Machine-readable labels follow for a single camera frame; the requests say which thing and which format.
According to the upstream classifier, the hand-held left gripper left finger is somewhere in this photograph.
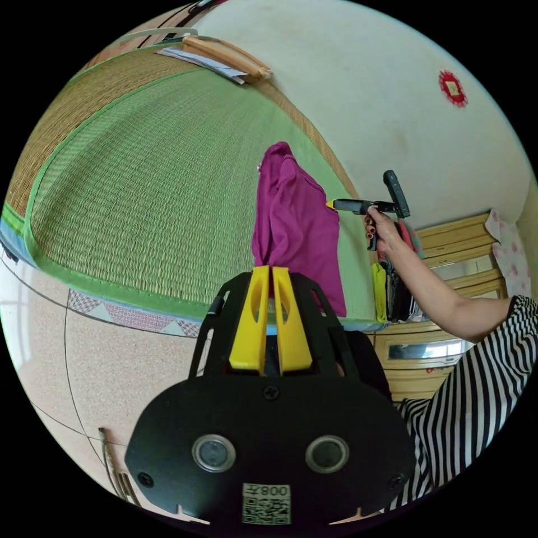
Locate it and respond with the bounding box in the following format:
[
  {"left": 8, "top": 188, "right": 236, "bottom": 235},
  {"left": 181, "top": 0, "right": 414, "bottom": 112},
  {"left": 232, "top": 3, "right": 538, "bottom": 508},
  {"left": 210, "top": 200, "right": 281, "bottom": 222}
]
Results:
[{"left": 228, "top": 265, "right": 270, "bottom": 374}]

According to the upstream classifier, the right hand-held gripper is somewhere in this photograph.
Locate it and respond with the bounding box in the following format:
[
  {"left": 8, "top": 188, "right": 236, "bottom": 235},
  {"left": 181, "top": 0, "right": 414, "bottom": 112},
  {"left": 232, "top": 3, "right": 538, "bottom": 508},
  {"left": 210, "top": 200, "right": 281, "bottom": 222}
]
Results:
[{"left": 325, "top": 198, "right": 399, "bottom": 252}]

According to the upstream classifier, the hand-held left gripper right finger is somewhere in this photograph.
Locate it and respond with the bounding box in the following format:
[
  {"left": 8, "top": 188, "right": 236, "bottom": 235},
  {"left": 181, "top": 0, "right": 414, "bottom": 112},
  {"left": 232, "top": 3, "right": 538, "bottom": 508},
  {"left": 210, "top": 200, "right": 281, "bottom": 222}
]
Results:
[{"left": 272, "top": 266, "right": 313, "bottom": 375}]

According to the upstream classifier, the purple short sleeve shirt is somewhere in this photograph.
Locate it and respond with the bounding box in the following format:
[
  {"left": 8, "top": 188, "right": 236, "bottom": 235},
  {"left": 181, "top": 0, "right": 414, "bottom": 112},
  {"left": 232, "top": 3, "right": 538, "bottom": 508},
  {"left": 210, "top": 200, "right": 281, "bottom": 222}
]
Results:
[{"left": 251, "top": 141, "right": 348, "bottom": 318}]

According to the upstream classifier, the person's right forearm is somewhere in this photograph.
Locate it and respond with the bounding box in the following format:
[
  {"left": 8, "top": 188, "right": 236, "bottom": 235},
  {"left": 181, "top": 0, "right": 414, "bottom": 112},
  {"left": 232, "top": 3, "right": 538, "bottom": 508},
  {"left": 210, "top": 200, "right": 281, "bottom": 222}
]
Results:
[{"left": 384, "top": 235, "right": 518, "bottom": 344}]

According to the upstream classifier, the person's right hand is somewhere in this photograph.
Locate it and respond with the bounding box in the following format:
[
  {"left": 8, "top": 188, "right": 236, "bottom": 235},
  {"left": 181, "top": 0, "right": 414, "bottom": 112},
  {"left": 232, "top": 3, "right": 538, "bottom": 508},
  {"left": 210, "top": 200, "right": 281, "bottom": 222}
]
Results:
[{"left": 364, "top": 210, "right": 404, "bottom": 254}]

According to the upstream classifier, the pile of clothes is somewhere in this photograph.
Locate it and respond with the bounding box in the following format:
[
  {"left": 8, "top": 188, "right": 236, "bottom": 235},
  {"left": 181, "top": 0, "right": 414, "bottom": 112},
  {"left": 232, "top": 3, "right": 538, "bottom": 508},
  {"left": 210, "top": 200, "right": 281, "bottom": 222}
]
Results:
[{"left": 370, "top": 220, "right": 426, "bottom": 325}]

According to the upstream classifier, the wooden cupboard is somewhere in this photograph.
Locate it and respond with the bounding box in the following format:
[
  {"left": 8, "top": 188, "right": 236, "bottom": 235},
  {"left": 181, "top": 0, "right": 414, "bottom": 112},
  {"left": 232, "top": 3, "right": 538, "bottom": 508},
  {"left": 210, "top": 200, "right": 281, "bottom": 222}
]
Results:
[{"left": 373, "top": 212, "right": 510, "bottom": 401}]

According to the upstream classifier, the bed with green woven mat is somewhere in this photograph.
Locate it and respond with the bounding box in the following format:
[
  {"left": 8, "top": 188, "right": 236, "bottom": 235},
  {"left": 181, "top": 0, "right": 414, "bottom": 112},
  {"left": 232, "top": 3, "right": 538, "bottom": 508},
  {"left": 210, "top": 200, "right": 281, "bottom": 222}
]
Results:
[{"left": 0, "top": 33, "right": 381, "bottom": 338}]

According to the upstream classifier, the floral white cloth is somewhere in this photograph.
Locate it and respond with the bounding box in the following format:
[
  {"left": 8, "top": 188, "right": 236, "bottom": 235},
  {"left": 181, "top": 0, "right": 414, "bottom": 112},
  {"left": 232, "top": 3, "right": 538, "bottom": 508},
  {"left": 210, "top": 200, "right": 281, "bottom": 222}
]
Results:
[{"left": 484, "top": 208, "right": 533, "bottom": 300}]

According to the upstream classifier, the person's body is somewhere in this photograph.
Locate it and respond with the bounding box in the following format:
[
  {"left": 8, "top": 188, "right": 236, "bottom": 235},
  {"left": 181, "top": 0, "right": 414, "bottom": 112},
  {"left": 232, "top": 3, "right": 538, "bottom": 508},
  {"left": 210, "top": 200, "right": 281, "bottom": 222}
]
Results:
[{"left": 344, "top": 294, "right": 538, "bottom": 514}]

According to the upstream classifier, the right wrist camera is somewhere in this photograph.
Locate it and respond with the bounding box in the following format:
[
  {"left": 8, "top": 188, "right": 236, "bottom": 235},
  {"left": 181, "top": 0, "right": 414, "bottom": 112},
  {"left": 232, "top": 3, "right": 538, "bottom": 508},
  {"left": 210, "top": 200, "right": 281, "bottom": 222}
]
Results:
[{"left": 383, "top": 169, "right": 412, "bottom": 220}]

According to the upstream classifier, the red wall ornament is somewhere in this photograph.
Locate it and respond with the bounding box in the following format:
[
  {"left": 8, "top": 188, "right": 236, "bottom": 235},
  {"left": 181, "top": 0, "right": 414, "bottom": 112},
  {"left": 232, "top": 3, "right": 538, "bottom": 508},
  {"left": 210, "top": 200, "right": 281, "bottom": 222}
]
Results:
[{"left": 438, "top": 68, "right": 469, "bottom": 109}]

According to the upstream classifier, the wooden folding frame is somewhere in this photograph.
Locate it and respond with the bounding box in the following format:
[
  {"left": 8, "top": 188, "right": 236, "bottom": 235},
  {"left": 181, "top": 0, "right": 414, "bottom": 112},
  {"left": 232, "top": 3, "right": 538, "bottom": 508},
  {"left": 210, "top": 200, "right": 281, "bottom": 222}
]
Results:
[{"left": 182, "top": 35, "right": 273, "bottom": 84}]

